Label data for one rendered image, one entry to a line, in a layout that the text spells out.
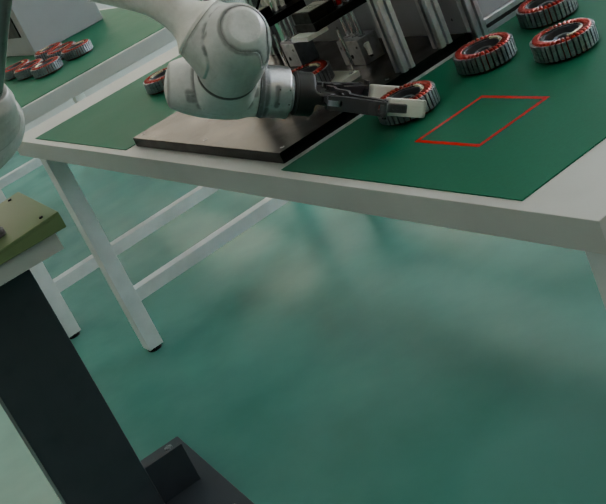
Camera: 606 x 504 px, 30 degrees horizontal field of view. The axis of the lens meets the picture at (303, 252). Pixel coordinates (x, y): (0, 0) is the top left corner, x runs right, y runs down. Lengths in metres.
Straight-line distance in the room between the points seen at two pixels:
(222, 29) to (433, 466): 1.10
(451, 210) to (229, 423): 1.41
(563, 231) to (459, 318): 1.45
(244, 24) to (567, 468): 1.08
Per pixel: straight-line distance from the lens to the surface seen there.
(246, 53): 1.71
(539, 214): 1.47
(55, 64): 4.04
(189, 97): 1.88
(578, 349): 2.60
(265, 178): 2.03
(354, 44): 2.32
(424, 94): 1.96
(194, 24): 1.76
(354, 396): 2.76
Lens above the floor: 1.36
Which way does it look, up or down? 22 degrees down
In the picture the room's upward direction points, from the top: 25 degrees counter-clockwise
